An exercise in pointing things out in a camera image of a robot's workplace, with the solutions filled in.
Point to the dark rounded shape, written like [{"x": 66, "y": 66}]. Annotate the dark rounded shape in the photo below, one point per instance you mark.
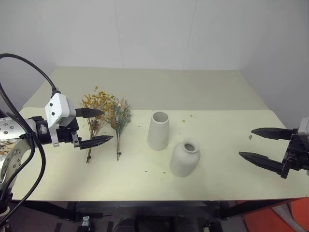
[{"x": 126, "y": 226}]

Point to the white bottle-shaped vase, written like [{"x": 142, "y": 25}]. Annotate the white bottle-shaped vase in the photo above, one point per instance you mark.
[{"x": 182, "y": 160}]

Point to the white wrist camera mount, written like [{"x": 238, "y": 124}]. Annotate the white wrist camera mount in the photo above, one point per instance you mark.
[
  {"x": 304, "y": 126},
  {"x": 59, "y": 106}
]

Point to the yellow dried flower bunch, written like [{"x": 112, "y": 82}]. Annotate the yellow dried flower bunch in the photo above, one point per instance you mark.
[{"x": 96, "y": 100}]

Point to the green and pink flower bunch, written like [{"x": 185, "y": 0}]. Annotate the green and pink flower bunch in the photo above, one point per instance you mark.
[{"x": 120, "y": 116}]

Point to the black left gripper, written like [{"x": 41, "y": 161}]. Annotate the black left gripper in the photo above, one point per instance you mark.
[{"x": 66, "y": 135}]

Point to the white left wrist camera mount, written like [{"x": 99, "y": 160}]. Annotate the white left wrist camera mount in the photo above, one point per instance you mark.
[{"x": 59, "y": 106}]

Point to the black table frame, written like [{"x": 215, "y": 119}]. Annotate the black table frame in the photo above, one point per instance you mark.
[{"x": 149, "y": 206}]

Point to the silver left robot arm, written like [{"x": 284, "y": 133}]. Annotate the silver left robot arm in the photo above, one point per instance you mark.
[{"x": 14, "y": 154}]

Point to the white conical vase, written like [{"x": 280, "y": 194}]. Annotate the white conical vase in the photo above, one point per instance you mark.
[{"x": 158, "y": 134}]

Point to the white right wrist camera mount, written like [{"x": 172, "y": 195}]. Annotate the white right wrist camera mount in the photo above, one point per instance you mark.
[{"x": 304, "y": 126}]

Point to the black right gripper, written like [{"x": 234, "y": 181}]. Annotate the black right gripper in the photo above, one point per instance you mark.
[{"x": 298, "y": 154}]

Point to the red box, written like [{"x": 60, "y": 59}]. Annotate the red box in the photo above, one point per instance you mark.
[{"x": 265, "y": 220}]

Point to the small silver clip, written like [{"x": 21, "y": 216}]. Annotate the small silver clip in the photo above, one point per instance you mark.
[{"x": 85, "y": 221}]

